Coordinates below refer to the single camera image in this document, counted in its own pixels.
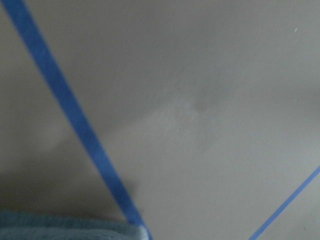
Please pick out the pink and grey towel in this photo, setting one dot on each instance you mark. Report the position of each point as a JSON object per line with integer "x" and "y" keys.
{"x": 15, "y": 225}

